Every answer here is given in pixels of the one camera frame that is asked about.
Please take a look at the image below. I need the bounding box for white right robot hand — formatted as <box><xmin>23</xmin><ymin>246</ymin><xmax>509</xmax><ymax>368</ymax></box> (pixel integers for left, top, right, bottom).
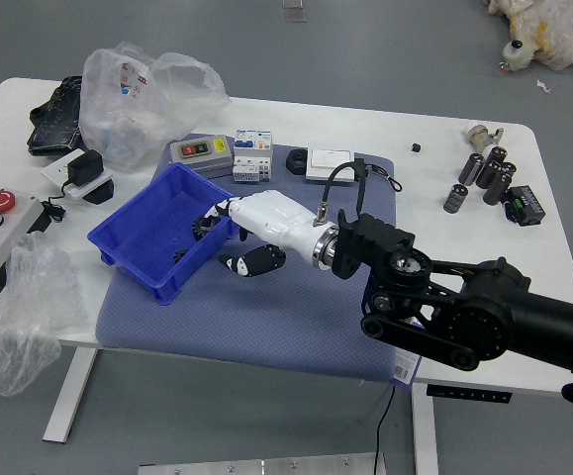
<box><xmin>204</xmin><ymin>190</ymin><xmax>334</xmax><ymax>279</ymax></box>

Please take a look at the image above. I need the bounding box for big black gear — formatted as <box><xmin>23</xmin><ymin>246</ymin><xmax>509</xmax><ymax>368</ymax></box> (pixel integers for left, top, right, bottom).
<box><xmin>190</xmin><ymin>213</ymin><xmax>218</xmax><ymax>242</ymax></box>

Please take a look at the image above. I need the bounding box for black hex nut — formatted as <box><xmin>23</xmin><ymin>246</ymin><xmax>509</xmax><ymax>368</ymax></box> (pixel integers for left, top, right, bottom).
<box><xmin>284</xmin><ymin>147</ymin><xmax>310</xmax><ymax>174</ymax></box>

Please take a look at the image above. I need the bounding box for blue plastic box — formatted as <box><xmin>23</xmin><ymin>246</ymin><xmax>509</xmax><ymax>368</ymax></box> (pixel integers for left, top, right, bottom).
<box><xmin>86</xmin><ymin>161</ymin><xmax>245</xmax><ymax>305</ymax></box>

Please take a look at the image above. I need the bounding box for white circuit breaker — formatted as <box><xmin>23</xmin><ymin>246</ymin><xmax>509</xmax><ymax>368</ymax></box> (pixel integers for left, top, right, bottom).
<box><xmin>231</xmin><ymin>129</ymin><xmax>274</xmax><ymax>185</ymax></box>

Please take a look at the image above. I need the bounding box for blue-grey cushion mat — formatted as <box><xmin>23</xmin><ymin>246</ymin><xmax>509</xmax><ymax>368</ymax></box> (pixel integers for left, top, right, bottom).
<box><xmin>95</xmin><ymin>142</ymin><xmax>400</xmax><ymax>381</ymax></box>

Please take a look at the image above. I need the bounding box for large clear plastic bag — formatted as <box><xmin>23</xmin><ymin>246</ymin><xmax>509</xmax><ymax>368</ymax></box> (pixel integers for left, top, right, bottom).
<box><xmin>77</xmin><ymin>42</ymin><xmax>233</xmax><ymax>173</ymax></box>

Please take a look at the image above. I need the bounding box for purple and white label tag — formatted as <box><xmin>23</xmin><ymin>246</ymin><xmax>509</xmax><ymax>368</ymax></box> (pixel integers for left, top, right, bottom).
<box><xmin>391</xmin><ymin>348</ymin><xmax>423</xmax><ymax>386</ymax></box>

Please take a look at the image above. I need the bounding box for black power adapter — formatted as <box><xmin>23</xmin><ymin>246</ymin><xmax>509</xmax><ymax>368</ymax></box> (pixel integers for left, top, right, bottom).
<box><xmin>66</xmin><ymin>149</ymin><xmax>105</xmax><ymax>188</ymax></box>

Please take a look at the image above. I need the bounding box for beige metal connector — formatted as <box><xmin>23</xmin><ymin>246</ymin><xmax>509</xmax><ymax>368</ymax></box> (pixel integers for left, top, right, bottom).
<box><xmin>465</xmin><ymin>125</ymin><xmax>506</xmax><ymax>149</ymax></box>

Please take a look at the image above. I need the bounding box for black module with green terminals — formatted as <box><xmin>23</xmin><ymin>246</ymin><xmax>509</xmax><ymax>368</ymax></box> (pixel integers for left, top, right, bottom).
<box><xmin>502</xmin><ymin>184</ymin><xmax>548</xmax><ymax>228</ymax></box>

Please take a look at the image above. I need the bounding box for black table control panel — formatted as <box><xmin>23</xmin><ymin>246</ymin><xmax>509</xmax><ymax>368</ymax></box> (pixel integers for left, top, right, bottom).
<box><xmin>426</xmin><ymin>383</ymin><xmax>514</xmax><ymax>405</ymax></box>

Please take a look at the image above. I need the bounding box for crumpled clear plastic wrap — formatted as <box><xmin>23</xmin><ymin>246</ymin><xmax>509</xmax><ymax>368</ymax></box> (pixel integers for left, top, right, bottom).
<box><xmin>0</xmin><ymin>231</ymin><xmax>89</xmax><ymax>397</ymax></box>

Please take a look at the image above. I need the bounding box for white table leg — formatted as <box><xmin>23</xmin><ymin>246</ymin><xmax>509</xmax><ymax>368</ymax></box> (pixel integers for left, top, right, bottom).
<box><xmin>42</xmin><ymin>345</ymin><xmax>100</xmax><ymax>443</ymax></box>
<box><xmin>411</xmin><ymin>383</ymin><xmax>439</xmax><ymax>475</ymax></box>

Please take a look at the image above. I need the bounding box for plastic-wrapped plush toy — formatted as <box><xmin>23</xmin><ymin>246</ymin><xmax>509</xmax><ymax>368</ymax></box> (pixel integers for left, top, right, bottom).
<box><xmin>481</xmin><ymin>0</ymin><xmax>573</xmax><ymax>75</ymax></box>

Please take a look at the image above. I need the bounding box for white wall switch panel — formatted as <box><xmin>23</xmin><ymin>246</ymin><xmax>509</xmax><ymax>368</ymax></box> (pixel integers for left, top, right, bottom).
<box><xmin>304</xmin><ymin>146</ymin><xmax>355</xmax><ymax>183</ymax></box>

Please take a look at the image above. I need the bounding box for grey two-button switch box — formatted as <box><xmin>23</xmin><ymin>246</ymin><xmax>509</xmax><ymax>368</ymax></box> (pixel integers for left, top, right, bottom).
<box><xmin>168</xmin><ymin>137</ymin><xmax>236</xmax><ymax>179</ymax></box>

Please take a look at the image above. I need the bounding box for small black module with wires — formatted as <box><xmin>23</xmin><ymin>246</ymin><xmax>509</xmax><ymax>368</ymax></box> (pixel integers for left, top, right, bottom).
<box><xmin>352</xmin><ymin>156</ymin><xmax>404</xmax><ymax>192</ymax></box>

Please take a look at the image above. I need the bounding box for black adapter cord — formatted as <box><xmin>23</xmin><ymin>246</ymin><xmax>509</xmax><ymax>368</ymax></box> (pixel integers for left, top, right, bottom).
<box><xmin>41</xmin><ymin>182</ymin><xmax>68</xmax><ymax>223</ymax></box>

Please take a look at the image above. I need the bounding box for black hanging cable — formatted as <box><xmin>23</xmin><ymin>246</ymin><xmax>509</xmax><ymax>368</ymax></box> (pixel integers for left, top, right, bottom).
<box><xmin>373</xmin><ymin>383</ymin><xmax>397</xmax><ymax>475</ymax></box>

